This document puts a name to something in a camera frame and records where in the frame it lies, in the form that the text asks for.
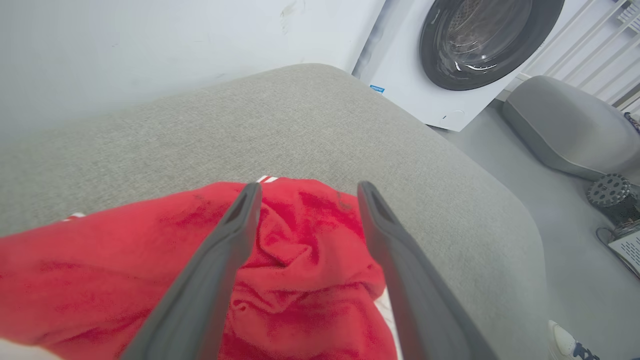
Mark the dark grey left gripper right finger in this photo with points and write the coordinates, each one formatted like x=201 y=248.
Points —
x=420 y=290

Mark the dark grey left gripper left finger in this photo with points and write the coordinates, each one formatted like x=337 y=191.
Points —
x=200 y=290

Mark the red garment with white trim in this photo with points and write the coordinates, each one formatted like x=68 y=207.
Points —
x=310 y=280

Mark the white sneaker with dark laces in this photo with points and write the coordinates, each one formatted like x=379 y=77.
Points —
x=565 y=342

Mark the small blue sticker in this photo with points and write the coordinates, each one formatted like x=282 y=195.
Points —
x=377 y=89

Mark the white vented device box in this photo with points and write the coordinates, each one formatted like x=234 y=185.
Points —
x=627 y=250

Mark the black perforated round wheel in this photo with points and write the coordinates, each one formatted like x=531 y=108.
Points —
x=608 y=190

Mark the grey bean bag cushion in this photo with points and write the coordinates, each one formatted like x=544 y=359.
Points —
x=565 y=125

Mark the white washing machine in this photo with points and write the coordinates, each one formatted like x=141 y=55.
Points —
x=400 y=65

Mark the dark round washing machine door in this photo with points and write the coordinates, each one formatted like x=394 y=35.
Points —
x=487 y=42

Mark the white slatted rack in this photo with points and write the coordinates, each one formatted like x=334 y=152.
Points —
x=590 y=45

